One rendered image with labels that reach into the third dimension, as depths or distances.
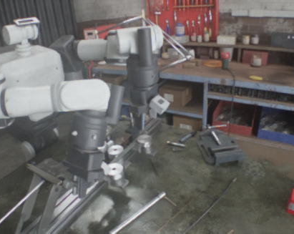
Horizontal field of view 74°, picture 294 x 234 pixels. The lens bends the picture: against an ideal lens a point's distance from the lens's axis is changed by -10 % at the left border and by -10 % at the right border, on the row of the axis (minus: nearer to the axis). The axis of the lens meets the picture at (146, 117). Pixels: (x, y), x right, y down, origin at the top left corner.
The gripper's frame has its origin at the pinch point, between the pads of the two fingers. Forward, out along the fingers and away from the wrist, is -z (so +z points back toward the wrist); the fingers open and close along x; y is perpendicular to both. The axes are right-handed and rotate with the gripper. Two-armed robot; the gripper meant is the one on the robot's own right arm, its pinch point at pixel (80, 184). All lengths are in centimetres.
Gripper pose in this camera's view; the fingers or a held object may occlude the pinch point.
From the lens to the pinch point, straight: 57.4
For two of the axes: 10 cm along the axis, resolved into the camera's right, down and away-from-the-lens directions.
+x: -8.6, -1.7, 4.7
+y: -4.7, -0.7, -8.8
